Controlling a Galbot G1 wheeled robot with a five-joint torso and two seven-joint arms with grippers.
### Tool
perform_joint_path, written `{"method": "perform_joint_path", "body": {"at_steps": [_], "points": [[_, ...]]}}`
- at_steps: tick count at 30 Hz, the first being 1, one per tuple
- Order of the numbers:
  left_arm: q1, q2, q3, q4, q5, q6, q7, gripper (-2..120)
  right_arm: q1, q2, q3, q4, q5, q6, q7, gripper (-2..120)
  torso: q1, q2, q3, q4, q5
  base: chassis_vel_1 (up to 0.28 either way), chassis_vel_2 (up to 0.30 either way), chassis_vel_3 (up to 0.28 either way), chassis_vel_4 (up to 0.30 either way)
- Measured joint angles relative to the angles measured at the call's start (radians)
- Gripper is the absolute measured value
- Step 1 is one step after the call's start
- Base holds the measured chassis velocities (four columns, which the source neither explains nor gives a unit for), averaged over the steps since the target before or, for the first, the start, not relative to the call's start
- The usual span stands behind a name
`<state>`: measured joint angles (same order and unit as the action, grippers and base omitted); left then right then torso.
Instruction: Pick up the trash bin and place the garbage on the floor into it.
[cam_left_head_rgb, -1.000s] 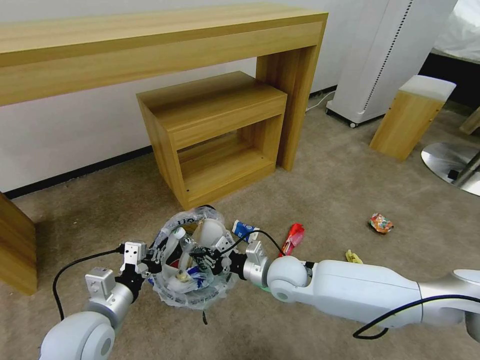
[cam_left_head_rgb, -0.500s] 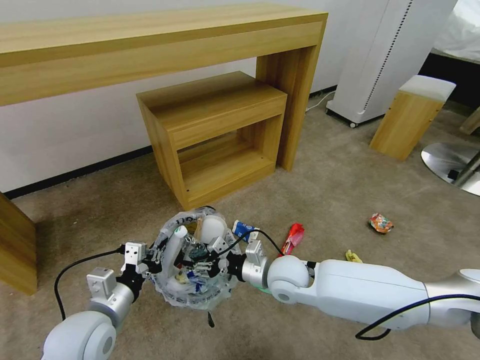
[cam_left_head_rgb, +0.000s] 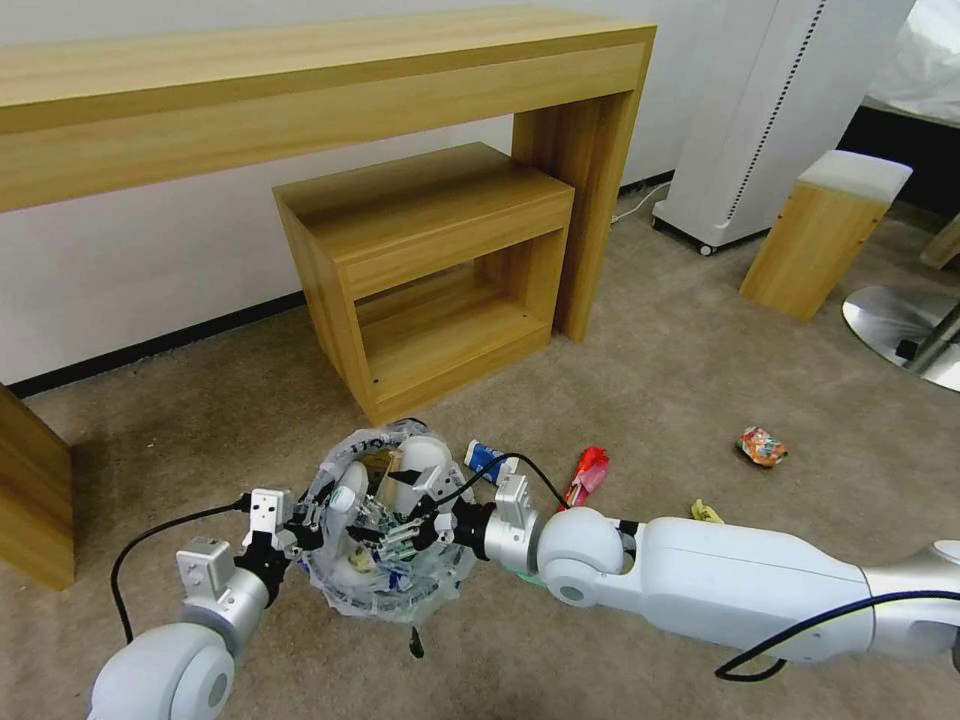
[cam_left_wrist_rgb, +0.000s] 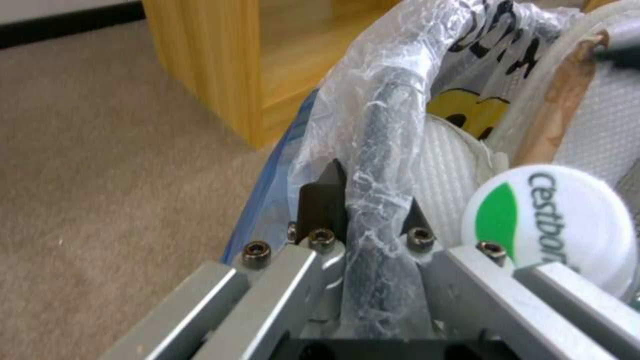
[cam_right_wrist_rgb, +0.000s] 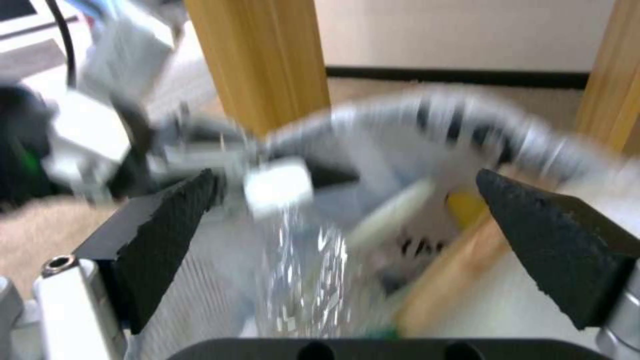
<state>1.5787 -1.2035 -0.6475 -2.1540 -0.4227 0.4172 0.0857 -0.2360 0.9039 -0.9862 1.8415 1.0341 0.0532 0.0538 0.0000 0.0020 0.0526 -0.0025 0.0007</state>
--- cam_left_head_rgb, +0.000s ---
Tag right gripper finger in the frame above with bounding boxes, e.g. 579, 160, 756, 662
374, 533, 453, 564
373, 514, 451, 543

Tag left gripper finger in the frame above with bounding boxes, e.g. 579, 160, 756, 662
290, 494, 333, 535
281, 527, 328, 562

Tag trash bin with clear bag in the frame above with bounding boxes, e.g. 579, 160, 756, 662
299, 419, 478, 624

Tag white bottle with green band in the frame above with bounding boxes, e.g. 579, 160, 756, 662
328, 463, 370, 523

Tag white paper cup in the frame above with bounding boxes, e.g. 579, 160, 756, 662
378, 438, 453, 520

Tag blue and white carton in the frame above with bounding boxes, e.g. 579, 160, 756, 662
463, 439, 520, 487

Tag red snack wrapper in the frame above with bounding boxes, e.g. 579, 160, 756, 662
560, 446, 611, 513

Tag crumpled colourful wrapper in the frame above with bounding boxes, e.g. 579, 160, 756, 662
734, 424, 790, 469

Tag small wooden side table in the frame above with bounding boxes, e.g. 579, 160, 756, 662
271, 142, 577, 427

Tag long wooden console desk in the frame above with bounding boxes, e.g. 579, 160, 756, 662
0, 3, 658, 594

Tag wooden stool with white cushion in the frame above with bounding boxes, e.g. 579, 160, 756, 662
738, 149, 915, 324

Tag silver round chair base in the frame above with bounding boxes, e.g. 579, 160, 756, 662
841, 283, 960, 393

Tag white tower appliance on casters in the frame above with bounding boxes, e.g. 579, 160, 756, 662
650, 0, 913, 259

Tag wooden furniture leg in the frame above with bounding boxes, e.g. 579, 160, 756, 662
920, 213, 960, 271

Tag dark bed base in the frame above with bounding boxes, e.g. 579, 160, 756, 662
836, 103, 960, 220

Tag white bedding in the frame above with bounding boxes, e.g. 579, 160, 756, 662
862, 0, 960, 125

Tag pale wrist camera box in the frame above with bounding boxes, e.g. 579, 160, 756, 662
407, 464, 453, 502
249, 488, 295, 538

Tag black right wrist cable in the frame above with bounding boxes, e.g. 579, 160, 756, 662
431, 452, 568, 519

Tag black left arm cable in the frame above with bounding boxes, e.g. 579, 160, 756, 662
110, 492, 253, 645

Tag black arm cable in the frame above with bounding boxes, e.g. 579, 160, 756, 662
714, 592, 960, 682
110, 492, 253, 645

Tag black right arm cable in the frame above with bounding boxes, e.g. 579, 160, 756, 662
714, 592, 960, 682

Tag white power cable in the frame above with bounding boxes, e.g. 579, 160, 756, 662
611, 179, 676, 224

